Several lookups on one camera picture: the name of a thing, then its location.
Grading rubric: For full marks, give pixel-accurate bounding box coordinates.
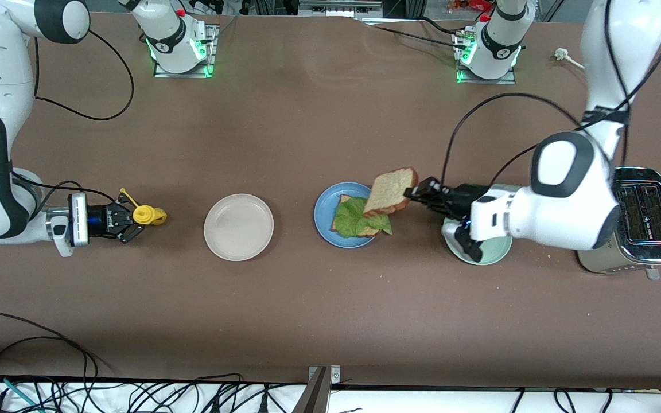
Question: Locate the yellow mustard squeeze bottle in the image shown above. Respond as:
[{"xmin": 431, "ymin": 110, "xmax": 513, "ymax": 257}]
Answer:
[{"xmin": 120, "ymin": 188, "xmax": 168, "ymax": 227}]

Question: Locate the brown bread slice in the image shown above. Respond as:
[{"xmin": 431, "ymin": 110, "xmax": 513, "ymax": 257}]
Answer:
[
  {"xmin": 363, "ymin": 167, "xmax": 419, "ymax": 218},
  {"xmin": 330, "ymin": 194, "xmax": 386, "ymax": 237}
]

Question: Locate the green lettuce leaf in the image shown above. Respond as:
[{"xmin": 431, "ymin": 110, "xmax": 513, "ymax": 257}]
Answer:
[{"xmin": 332, "ymin": 196, "xmax": 393, "ymax": 239}]

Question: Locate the pale green plate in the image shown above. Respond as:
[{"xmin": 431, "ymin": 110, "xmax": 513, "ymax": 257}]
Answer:
[{"xmin": 444, "ymin": 228, "xmax": 514, "ymax": 266}]

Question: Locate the blue plate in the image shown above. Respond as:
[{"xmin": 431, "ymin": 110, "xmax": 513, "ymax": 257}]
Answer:
[{"xmin": 313, "ymin": 183, "xmax": 384, "ymax": 250}]

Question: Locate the beige plate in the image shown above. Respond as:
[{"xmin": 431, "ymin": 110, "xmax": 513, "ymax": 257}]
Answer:
[{"xmin": 203, "ymin": 193, "xmax": 275, "ymax": 262}]

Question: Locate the beige chrome toaster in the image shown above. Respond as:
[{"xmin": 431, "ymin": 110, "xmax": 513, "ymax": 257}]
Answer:
[{"xmin": 576, "ymin": 166, "xmax": 661, "ymax": 280}]

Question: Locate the red snack packet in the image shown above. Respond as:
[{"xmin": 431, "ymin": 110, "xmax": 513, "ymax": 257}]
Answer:
[{"xmin": 447, "ymin": 0, "xmax": 495, "ymax": 13}]

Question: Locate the grey metal bar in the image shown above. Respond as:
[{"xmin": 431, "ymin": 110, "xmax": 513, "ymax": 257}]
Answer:
[{"xmin": 291, "ymin": 367, "xmax": 331, "ymax": 413}]

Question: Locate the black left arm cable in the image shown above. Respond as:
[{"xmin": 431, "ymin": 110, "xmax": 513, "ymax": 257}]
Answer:
[{"xmin": 442, "ymin": 0, "xmax": 661, "ymax": 198}]

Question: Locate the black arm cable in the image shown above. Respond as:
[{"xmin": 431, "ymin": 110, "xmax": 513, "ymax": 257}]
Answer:
[
  {"xmin": 442, "ymin": 0, "xmax": 661, "ymax": 198},
  {"xmin": 12, "ymin": 29, "xmax": 135, "ymax": 227}
]

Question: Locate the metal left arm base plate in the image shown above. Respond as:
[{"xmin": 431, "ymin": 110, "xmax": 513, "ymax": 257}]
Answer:
[{"xmin": 455, "ymin": 29, "xmax": 518, "ymax": 85}]

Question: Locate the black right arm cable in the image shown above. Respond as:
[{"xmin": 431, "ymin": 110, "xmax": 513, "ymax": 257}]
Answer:
[{"xmin": 12, "ymin": 29, "xmax": 135, "ymax": 227}]

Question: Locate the black looped cable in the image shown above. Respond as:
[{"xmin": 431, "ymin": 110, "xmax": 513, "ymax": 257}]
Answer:
[{"xmin": 0, "ymin": 313, "xmax": 99, "ymax": 413}]

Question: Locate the black base supply cable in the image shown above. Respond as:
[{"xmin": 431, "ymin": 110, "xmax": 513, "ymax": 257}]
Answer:
[{"xmin": 362, "ymin": 17, "xmax": 475, "ymax": 49}]

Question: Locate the white toaster power cable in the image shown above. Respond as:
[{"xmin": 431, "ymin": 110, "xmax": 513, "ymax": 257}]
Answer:
[{"xmin": 554, "ymin": 48, "xmax": 587, "ymax": 71}]

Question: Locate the black cable bundle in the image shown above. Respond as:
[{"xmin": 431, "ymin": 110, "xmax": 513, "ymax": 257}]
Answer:
[{"xmin": 101, "ymin": 374, "xmax": 308, "ymax": 413}]

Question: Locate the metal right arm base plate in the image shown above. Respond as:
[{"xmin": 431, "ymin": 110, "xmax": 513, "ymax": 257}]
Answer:
[{"xmin": 153, "ymin": 23, "xmax": 220, "ymax": 79}]

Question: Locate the teal cable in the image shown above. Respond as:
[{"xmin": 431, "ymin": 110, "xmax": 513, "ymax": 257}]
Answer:
[{"xmin": 0, "ymin": 374, "xmax": 41, "ymax": 413}]

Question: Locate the small metal bracket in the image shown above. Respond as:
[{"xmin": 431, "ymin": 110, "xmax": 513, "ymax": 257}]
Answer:
[{"xmin": 308, "ymin": 365, "xmax": 341, "ymax": 384}]

